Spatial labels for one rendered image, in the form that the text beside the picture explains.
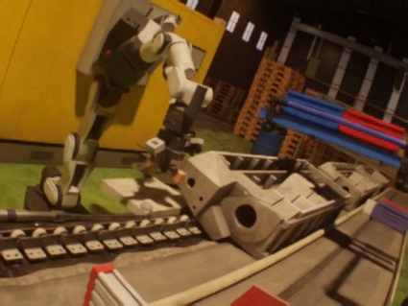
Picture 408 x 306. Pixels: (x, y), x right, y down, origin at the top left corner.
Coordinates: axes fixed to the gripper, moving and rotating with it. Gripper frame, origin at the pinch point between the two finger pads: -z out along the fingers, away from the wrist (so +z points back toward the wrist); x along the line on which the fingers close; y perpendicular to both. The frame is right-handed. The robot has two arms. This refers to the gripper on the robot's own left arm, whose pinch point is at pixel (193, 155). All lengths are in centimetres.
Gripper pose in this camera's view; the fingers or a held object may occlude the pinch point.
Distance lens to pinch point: 182.7
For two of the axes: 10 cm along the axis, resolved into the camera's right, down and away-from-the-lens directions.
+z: -3.0, -8.4, 4.5
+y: 7.0, -5.1, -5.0
